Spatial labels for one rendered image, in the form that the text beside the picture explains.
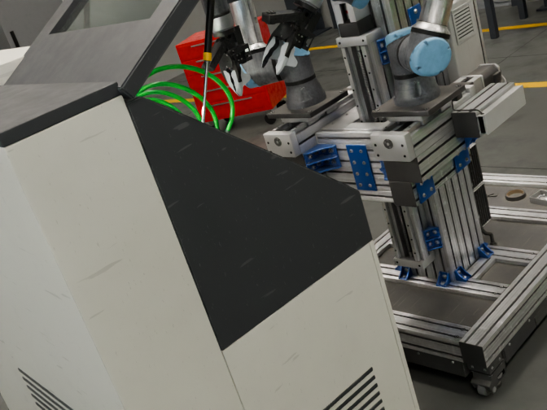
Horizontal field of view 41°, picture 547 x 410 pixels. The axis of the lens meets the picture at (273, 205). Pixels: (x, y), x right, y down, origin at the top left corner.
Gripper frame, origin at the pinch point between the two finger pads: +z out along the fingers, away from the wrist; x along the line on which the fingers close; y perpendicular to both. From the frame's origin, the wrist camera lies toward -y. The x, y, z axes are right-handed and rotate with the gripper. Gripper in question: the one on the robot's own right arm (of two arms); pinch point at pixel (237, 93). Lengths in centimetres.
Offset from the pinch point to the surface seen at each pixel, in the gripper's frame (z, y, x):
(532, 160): 123, 207, 39
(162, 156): -7, -57, -47
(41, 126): -25, -80, -47
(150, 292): 20, -72, -47
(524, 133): 123, 243, 66
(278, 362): 57, -47, -47
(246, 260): 27, -46, -47
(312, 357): 63, -36, -47
